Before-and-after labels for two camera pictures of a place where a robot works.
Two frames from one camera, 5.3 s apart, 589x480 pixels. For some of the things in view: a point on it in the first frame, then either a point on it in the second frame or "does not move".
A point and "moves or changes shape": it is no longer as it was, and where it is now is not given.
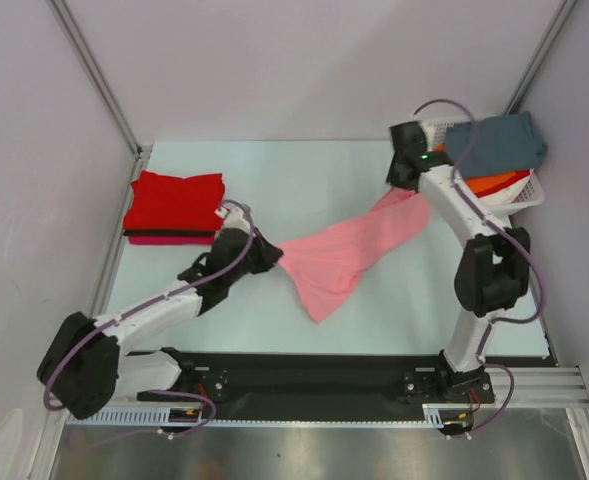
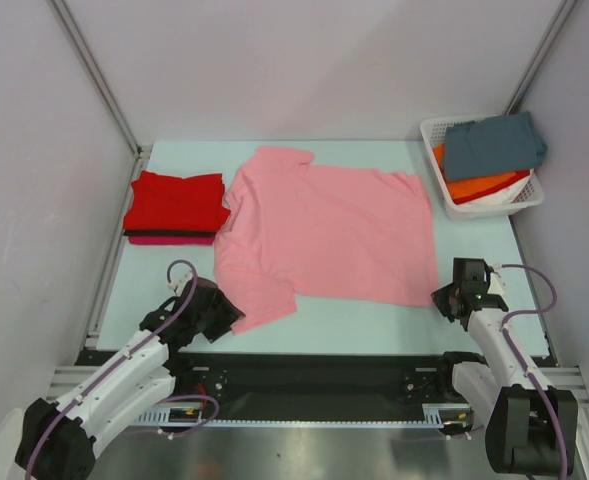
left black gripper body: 256,260 -> 220,316
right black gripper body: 397,176 -> 450,298
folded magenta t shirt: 172,240 does not move
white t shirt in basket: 504,196 does not move
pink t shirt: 328,264 moves or changes shape
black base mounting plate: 313,388 does not move
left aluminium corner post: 142,153 does not move
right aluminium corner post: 541,57 does not move
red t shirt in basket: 516,177 does not move
